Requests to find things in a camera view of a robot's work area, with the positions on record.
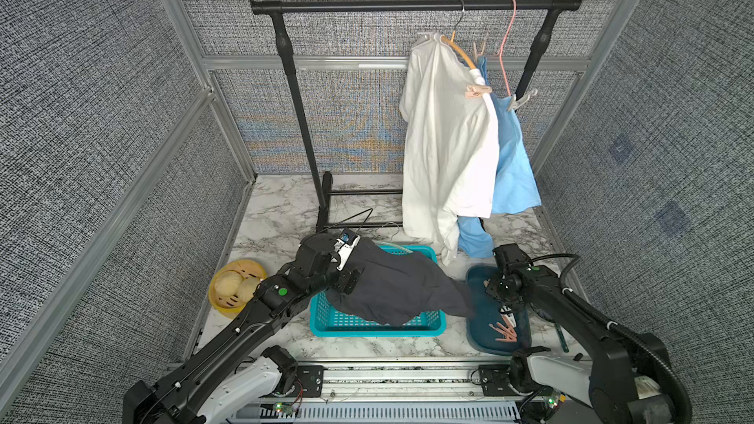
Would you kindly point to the dark teal clothespin tray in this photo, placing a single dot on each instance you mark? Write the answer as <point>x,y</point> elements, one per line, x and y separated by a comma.
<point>487,310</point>

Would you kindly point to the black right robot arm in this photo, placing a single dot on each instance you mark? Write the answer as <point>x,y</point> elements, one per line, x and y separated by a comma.
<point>625,377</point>

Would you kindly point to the yellow bamboo steamer basket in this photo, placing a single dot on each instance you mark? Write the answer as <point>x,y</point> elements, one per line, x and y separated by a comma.
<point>234,286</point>

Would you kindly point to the pile of pastel clothespins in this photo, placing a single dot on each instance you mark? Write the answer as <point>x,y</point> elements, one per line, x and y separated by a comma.
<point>505,328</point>

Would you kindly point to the black clothes rack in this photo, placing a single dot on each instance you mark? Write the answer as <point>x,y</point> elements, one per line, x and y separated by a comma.
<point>277,10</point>

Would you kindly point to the beige clothespin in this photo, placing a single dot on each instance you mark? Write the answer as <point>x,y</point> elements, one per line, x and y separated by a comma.
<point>517,102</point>

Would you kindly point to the dark grey garment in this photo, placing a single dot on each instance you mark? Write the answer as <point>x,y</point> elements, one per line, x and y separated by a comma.
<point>393,289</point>

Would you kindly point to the light blue t-shirt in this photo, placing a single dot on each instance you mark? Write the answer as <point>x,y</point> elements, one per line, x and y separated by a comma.
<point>515,188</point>

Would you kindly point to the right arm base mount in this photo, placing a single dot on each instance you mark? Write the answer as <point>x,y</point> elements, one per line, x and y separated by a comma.
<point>493,379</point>

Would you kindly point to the teal plastic basket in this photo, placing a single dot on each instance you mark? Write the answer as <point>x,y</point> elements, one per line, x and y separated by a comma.
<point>328,322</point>

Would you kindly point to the white t-shirt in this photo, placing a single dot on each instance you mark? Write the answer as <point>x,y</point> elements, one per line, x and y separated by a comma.
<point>451,150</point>

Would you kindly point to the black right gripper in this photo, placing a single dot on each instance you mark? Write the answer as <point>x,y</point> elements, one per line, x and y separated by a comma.
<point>489,289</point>

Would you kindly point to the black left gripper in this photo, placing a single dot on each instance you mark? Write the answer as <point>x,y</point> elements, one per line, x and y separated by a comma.
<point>348,280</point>

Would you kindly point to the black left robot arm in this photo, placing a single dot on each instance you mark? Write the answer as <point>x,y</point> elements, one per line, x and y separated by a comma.
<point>211,386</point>

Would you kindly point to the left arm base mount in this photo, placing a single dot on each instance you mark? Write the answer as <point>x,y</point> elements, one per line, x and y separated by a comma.
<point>308,383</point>

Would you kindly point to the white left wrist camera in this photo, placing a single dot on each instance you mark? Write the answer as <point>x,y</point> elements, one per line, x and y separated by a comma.
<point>344,246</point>

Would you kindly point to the pink clothes hanger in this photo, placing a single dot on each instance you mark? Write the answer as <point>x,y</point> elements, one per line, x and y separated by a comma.
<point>502,47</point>

